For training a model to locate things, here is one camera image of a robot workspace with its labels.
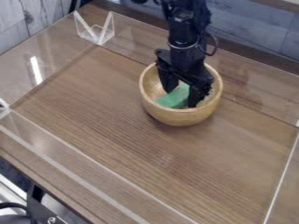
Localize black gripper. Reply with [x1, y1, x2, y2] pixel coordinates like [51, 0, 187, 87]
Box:
[155, 43, 214, 108]

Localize green rectangular block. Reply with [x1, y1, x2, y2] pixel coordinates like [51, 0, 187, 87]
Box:
[155, 84, 190, 109]

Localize round wooden bowl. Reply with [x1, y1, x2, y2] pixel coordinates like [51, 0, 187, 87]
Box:
[139, 63, 223, 127]

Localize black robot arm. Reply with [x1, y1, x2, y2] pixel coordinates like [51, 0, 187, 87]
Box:
[152, 0, 219, 108]

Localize clear acrylic corner bracket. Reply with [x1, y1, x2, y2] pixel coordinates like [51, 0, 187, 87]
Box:
[73, 11, 115, 46]

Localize clear acrylic tray wall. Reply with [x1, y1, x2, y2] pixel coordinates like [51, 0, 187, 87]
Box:
[0, 99, 199, 224]

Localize black table leg bracket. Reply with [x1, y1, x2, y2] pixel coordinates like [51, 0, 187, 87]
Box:
[27, 185, 68, 224]

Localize black cable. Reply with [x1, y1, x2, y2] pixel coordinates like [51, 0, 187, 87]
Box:
[0, 200, 33, 218]

